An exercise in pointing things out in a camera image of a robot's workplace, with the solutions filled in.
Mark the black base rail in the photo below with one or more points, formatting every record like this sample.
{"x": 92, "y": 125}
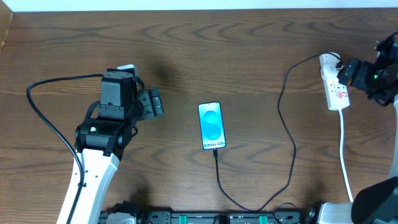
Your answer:
{"x": 126, "y": 212}

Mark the blue smartphone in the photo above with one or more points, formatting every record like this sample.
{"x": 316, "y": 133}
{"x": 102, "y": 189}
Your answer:
{"x": 211, "y": 125}

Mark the white power strip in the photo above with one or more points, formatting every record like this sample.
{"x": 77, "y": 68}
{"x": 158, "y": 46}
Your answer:
{"x": 336, "y": 94}

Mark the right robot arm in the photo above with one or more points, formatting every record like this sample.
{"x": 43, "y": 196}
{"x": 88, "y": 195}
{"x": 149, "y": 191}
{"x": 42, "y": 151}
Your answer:
{"x": 364, "y": 94}

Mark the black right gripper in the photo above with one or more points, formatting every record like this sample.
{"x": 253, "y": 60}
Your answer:
{"x": 345, "y": 73}

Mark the white USB charger plug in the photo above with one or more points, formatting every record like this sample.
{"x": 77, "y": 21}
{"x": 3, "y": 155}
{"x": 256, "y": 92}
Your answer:
{"x": 330, "y": 65}

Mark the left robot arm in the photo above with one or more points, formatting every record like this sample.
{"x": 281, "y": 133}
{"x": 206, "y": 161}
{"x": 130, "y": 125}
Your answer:
{"x": 100, "y": 140}

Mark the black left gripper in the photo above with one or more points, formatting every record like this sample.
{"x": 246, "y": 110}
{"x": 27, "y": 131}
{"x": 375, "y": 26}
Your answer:
{"x": 155, "y": 101}

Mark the cardboard side panel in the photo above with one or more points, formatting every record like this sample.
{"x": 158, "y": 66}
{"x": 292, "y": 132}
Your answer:
{"x": 6, "y": 16}

